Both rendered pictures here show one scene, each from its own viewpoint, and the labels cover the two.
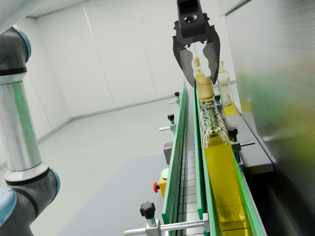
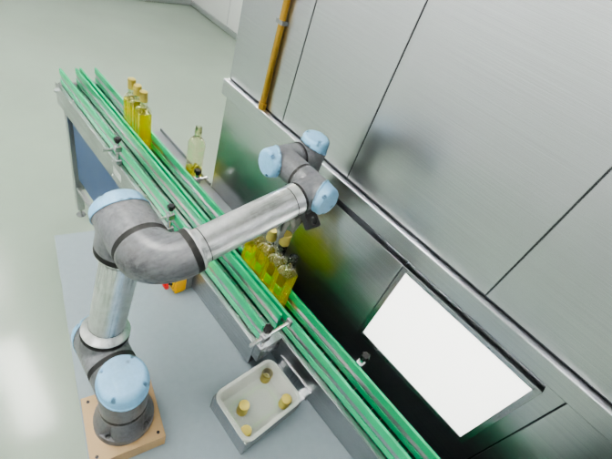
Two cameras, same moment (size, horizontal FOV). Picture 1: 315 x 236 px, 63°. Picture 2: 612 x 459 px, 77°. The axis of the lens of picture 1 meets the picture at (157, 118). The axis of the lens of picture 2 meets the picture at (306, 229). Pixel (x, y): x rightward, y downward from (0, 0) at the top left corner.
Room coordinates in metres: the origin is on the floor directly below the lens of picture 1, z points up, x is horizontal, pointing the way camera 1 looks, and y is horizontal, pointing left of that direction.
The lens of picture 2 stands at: (0.18, 0.70, 1.99)
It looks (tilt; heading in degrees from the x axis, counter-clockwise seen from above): 40 degrees down; 292
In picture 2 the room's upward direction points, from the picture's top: 22 degrees clockwise
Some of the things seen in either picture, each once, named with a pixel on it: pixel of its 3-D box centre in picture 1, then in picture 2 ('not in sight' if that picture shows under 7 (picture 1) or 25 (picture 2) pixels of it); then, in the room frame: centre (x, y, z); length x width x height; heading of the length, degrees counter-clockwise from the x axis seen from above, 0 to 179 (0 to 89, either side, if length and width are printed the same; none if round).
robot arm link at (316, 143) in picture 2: not in sight; (310, 153); (0.58, -0.12, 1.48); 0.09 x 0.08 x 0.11; 77
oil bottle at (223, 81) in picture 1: (224, 88); (195, 153); (1.22, -0.36, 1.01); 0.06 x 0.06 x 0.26; 79
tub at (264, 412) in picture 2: not in sight; (257, 402); (0.33, 0.16, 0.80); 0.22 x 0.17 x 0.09; 79
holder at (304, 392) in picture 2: not in sight; (262, 398); (0.32, 0.13, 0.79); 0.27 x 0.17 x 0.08; 79
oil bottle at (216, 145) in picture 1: (222, 173); (281, 286); (0.50, -0.11, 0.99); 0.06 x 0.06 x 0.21; 79
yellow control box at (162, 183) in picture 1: (170, 185); (178, 279); (0.85, 0.02, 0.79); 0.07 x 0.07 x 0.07; 79
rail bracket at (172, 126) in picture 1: (168, 130); (164, 219); (1.02, -0.03, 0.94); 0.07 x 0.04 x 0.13; 79
